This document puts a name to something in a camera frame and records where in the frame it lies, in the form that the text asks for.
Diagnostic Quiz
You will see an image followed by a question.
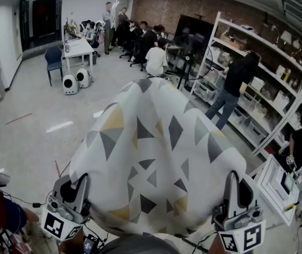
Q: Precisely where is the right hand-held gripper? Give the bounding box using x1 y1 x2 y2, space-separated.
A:
211 170 267 254

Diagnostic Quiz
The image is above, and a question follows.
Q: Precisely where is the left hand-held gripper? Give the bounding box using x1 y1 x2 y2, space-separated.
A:
41 174 92 242

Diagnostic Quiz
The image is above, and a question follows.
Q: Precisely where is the white triangle-patterned cloth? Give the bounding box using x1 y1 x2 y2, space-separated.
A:
68 77 248 238

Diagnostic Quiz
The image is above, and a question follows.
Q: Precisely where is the person's left forearm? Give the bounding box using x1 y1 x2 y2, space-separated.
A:
59 231 85 254

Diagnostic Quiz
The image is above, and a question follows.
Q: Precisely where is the person's right forearm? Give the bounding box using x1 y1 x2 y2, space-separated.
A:
206 233 227 254

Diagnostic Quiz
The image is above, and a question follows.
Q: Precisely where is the white side table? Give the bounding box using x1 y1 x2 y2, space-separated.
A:
248 154 301 227

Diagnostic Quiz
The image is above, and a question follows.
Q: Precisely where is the dark tablet screen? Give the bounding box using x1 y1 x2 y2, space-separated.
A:
282 172 296 195

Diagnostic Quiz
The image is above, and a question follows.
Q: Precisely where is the yellow black hand tool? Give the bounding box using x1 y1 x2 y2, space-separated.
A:
282 201 301 213

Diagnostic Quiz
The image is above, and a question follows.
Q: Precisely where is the black belt device with screen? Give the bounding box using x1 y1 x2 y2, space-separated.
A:
83 234 98 254

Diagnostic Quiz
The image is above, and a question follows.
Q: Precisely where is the person's grey t-shirt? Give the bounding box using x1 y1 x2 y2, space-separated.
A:
102 234 180 254

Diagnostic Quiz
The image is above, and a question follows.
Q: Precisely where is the white capsule pet carrier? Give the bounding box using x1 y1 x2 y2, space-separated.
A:
62 73 80 96
76 67 93 89

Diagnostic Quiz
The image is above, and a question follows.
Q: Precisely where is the blue chair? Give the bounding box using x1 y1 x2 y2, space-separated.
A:
44 46 64 87

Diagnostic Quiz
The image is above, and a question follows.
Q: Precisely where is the white desk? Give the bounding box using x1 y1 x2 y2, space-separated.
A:
61 37 95 75

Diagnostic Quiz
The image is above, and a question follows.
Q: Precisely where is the black office chair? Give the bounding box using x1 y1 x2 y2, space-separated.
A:
89 32 101 58

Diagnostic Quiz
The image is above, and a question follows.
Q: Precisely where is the white shelving rack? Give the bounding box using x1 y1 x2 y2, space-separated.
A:
189 11 302 156

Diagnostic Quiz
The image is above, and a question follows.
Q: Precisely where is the black double door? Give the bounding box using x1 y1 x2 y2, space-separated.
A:
20 0 63 52

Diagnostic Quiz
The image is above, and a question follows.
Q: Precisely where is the large black screen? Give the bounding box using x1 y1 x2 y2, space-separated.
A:
173 14 216 71

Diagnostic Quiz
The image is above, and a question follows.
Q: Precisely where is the white flat board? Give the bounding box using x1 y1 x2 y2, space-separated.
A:
110 0 121 31

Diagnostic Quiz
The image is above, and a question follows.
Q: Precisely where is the black power adapter with cable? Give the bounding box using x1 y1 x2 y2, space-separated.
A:
0 159 72 209

